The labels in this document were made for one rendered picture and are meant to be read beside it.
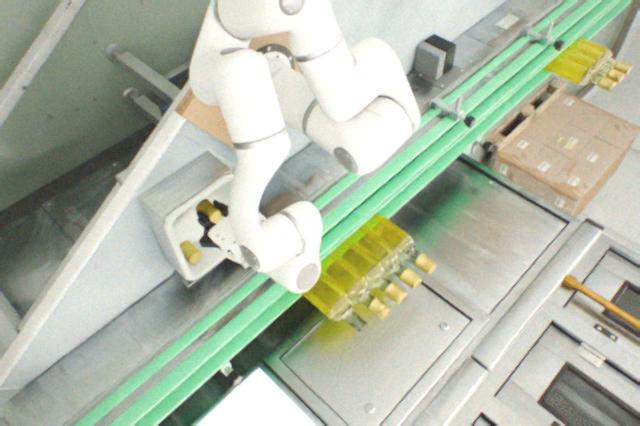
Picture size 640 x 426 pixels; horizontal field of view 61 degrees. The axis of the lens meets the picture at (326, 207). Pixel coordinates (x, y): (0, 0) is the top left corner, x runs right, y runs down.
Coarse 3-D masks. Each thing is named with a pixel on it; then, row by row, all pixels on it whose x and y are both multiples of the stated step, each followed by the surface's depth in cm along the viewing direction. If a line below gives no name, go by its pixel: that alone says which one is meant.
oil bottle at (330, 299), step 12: (324, 276) 127; (312, 288) 125; (324, 288) 125; (336, 288) 125; (312, 300) 127; (324, 300) 123; (336, 300) 123; (348, 300) 123; (324, 312) 126; (336, 312) 122
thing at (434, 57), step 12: (432, 36) 152; (420, 48) 149; (432, 48) 148; (444, 48) 148; (420, 60) 151; (432, 60) 148; (444, 60) 149; (420, 72) 154; (432, 72) 151; (444, 72) 153
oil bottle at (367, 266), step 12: (348, 240) 133; (336, 252) 131; (348, 252) 131; (360, 252) 131; (348, 264) 130; (360, 264) 129; (372, 264) 129; (372, 276) 127; (384, 276) 130; (372, 288) 129
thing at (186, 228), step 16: (224, 176) 106; (208, 192) 104; (224, 192) 114; (192, 208) 114; (176, 224) 113; (192, 224) 117; (176, 240) 105; (192, 240) 120; (208, 256) 119; (224, 256) 120; (192, 272) 117
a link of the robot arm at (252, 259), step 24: (240, 144) 79; (264, 144) 78; (288, 144) 81; (240, 168) 81; (264, 168) 79; (240, 192) 80; (240, 216) 80; (240, 240) 83; (264, 240) 81; (288, 240) 84; (264, 264) 83
